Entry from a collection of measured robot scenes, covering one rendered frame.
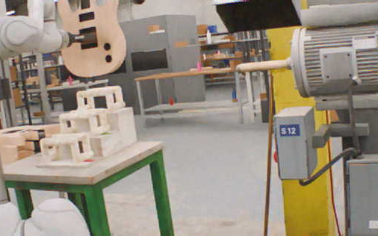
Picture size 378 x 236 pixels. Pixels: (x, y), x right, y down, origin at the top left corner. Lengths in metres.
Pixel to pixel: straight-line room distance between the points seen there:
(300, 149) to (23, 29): 0.87
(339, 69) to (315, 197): 1.33
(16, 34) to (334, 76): 0.99
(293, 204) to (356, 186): 1.27
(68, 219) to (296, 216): 1.78
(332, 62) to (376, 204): 0.49
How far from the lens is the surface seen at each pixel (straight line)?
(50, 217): 1.31
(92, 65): 2.24
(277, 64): 1.73
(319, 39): 1.62
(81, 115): 2.08
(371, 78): 1.60
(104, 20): 2.20
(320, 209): 2.79
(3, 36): 1.36
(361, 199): 1.59
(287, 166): 1.44
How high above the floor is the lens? 1.35
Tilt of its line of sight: 9 degrees down
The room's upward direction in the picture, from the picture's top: 7 degrees counter-clockwise
